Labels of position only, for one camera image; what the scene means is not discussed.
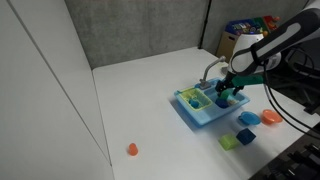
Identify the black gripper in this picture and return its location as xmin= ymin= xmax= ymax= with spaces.
xmin=214 ymin=70 xmax=244 ymax=98

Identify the green cup in sink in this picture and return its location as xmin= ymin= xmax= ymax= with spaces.
xmin=221 ymin=89 xmax=235 ymax=101

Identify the light blue toy sink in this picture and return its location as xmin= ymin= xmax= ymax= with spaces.
xmin=173 ymin=77 xmax=251 ymax=127

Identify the lime green toy block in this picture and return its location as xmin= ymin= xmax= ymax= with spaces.
xmin=218 ymin=133 xmax=240 ymax=152

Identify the grey toy faucet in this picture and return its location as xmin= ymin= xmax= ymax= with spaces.
xmin=198 ymin=55 xmax=227 ymax=91

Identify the yellow-green dish rack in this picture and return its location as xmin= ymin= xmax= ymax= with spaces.
xmin=178 ymin=87 xmax=214 ymax=112

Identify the blue toy plate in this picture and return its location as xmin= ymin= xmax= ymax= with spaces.
xmin=237 ymin=111 xmax=262 ymax=127

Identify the small blue toy cup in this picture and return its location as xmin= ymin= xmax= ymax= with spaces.
xmin=189 ymin=98 xmax=201 ymax=109

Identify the orange bowl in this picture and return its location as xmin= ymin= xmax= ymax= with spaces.
xmin=260 ymin=108 xmax=284 ymax=126

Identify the black clamp equipment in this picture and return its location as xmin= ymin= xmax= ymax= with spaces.
xmin=248 ymin=122 xmax=320 ymax=180

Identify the small orange toy cup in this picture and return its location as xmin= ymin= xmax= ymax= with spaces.
xmin=128 ymin=142 xmax=140 ymax=157

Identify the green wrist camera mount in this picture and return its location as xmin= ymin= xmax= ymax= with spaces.
xmin=231 ymin=73 xmax=265 ymax=89

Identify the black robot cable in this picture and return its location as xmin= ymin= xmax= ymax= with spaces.
xmin=262 ymin=46 xmax=320 ymax=136

